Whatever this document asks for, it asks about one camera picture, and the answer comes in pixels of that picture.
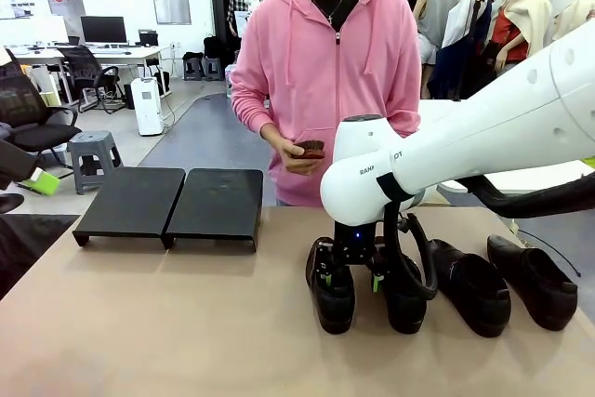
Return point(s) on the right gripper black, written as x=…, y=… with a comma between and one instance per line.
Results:
x=355, y=243

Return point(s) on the black leather shoe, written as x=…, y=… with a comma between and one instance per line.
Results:
x=337, y=308
x=404, y=313
x=474, y=295
x=539, y=285

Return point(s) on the brown wooden shoe brush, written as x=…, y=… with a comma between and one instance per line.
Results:
x=311, y=150

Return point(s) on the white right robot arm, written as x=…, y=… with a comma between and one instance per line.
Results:
x=465, y=146

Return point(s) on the person's right forearm pink sleeve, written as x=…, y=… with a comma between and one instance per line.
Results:
x=248, y=111

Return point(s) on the black shoe stand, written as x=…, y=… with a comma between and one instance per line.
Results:
x=214, y=206
x=130, y=202

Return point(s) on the person's left hand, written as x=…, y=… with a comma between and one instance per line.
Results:
x=304, y=167

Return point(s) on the person's right hand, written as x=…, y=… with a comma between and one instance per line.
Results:
x=281, y=139

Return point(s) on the black round base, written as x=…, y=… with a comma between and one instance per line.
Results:
x=10, y=203

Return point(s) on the grey plastic stool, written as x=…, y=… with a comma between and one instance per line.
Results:
x=93, y=141

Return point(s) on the black platform surface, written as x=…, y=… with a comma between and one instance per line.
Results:
x=28, y=248

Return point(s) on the black mesh office chair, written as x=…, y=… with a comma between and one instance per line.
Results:
x=18, y=104

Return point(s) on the black office chair at desk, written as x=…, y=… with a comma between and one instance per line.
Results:
x=86, y=71

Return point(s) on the white air purifier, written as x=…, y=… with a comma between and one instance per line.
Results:
x=147, y=106

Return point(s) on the white display panel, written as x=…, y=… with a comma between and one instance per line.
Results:
x=48, y=29

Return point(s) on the long white office desk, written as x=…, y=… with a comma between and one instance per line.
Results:
x=139, y=50

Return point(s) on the black computer monitor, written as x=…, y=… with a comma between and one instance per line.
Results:
x=103, y=29

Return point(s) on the black desktop printer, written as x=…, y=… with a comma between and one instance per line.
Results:
x=148, y=38

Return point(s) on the person in pink hoodie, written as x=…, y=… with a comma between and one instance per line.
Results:
x=325, y=90

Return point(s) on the small grey stool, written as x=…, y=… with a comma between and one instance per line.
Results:
x=192, y=69
x=213, y=69

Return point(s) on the large white table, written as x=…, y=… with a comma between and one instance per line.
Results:
x=534, y=178

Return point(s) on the plastic-wrapped bottle pack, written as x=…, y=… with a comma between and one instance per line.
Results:
x=231, y=81

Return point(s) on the mannequin white navy coat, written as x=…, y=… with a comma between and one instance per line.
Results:
x=460, y=30

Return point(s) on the person in plaid shirt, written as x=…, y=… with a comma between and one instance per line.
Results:
x=238, y=2

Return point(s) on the mannequin grey tank top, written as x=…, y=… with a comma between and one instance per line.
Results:
x=437, y=11

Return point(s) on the mannequin red top cream jacket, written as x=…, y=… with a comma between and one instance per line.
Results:
x=516, y=20

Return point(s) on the mannequin bucket hat beige jacket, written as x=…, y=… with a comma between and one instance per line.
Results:
x=576, y=11

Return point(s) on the grey wall cabinet red sign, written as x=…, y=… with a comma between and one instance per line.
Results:
x=65, y=6

